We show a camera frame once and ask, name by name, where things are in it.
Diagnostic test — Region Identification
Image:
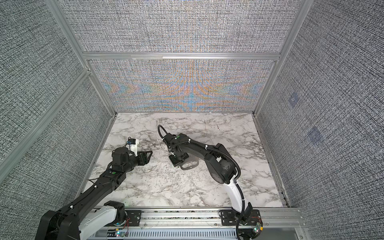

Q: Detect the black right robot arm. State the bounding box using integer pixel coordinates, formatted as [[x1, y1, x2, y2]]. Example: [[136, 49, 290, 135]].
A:
[[161, 133, 253, 222]]

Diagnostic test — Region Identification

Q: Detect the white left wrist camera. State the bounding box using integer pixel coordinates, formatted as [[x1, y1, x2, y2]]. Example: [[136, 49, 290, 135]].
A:
[[126, 137, 139, 157]]

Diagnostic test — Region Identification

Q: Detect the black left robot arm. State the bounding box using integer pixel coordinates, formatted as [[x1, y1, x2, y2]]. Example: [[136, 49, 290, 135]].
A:
[[35, 147, 153, 240]]

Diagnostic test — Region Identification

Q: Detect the aluminium enclosure frame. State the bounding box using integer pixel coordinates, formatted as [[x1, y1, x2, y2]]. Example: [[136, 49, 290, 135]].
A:
[[1, 1, 304, 211]]

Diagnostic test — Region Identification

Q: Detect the black corrugated cable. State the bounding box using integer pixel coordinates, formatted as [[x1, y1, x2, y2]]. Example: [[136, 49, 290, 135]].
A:
[[157, 124, 250, 240]]

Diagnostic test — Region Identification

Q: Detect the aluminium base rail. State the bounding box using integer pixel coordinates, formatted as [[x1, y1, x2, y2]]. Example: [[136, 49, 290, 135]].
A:
[[90, 207, 311, 240]]

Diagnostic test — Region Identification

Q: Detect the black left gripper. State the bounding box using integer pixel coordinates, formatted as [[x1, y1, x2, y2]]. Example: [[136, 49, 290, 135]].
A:
[[123, 150, 153, 174]]

